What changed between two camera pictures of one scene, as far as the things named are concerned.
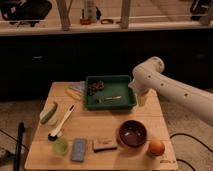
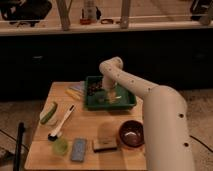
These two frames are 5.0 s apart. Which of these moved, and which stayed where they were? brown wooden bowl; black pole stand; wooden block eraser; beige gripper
Moved: beige gripper
Stayed: wooden block eraser; brown wooden bowl; black pole stand
